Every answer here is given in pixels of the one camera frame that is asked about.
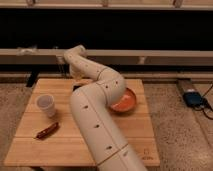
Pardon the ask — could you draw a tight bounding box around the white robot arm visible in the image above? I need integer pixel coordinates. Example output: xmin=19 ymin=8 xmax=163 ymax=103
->
xmin=64 ymin=45 xmax=148 ymax=171

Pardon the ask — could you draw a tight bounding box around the blue electronic box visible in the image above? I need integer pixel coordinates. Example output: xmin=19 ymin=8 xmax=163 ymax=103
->
xmin=183 ymin=90 xmax=203 ymax=107

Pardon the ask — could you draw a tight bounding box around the orange bowl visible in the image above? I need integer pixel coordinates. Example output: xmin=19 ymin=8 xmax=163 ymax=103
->
xmin=110 ymin=88 xmax=137 ymax=113

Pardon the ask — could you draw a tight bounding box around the long wooden rail beam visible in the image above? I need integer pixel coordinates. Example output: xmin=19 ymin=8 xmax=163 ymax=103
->
xmin=0 ymin=47 xmax=213 ymax=66

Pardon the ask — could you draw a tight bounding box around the black cable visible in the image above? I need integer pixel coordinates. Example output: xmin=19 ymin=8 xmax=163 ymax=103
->
xmin=193 ymin=83 xmax=213 ymax=120

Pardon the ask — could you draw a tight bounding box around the wooden table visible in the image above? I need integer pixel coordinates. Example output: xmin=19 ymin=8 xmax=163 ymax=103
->
xmin=4 ymin=79 xmax=160 ymax=167

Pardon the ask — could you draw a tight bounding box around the brown red pen tool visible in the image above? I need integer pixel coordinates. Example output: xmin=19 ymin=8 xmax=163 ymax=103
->
xmin=35 ymin=122 xmax=59 ymax=139

